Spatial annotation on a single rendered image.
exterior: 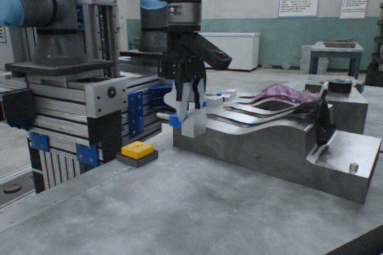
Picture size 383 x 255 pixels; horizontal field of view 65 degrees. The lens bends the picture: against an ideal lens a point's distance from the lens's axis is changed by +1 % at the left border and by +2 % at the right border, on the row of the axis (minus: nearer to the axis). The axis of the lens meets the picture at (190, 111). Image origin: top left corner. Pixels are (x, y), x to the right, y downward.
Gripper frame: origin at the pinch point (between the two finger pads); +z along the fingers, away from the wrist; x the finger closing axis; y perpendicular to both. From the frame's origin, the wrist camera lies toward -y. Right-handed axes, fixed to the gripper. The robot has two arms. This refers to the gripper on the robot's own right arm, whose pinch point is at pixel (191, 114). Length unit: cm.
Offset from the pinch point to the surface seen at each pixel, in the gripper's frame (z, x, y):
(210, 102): 4.5, -26.7, 12.0
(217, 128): 6.6, -10.8, -0.6
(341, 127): 13, -52, -24
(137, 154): 11.9, 5.4, 13.4
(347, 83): 1, -66, -21
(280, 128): 2.5, -10.0, -17.5
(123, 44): 33, -509, 605
